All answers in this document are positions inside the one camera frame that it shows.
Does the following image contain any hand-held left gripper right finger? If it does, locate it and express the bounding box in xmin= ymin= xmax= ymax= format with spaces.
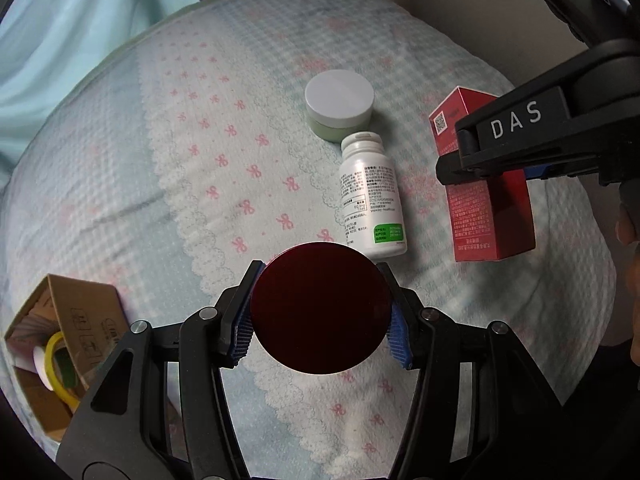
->
xmin=375 ymin=262 xmax=592 ymax=480

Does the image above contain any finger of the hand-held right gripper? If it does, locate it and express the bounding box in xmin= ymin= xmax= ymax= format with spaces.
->
xmin=434 ymin=151 xmax=552 ymax=187

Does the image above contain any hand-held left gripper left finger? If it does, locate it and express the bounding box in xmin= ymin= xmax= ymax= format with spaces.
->
xmin=55 ymin=260 xmax=266 ymax=480

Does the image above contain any red carton box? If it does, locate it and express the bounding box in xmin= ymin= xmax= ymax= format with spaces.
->
xmin=428 ymin=86 xmax=537 ymax=264

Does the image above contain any dark red round lid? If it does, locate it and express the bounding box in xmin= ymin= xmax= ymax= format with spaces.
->
xmin=249 ymin=242 xmax=397 ymax=375

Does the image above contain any white pill bottle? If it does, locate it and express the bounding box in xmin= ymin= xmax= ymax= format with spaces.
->
xmin=339 ymin=131 xmax=408 ymax=260

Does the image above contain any green jar with white lid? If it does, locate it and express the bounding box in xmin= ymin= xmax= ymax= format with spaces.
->
xmin=304 ymin=71 xmax=375 ymax=142

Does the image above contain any cardboard box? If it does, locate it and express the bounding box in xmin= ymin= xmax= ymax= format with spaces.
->
xmin=4 ymin=273 xmax=132 ymax=442

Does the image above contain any bow-printed checked bed sheet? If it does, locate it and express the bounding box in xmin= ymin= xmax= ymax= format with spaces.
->
xmin=0 ymin=0 xmax=617 ymax=480

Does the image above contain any yellow tape roll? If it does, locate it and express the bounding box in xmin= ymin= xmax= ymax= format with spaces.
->
xmin=46 ymin=331 xmax=84 ymax=407

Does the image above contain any white tape roll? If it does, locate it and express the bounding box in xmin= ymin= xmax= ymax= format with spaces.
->
xmin=32 ymin=347 xmax=57 ymax=391

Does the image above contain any light blue cloth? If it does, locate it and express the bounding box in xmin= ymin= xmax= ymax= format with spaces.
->
xmin=0 ymin=0 xmax=202 ymax=173

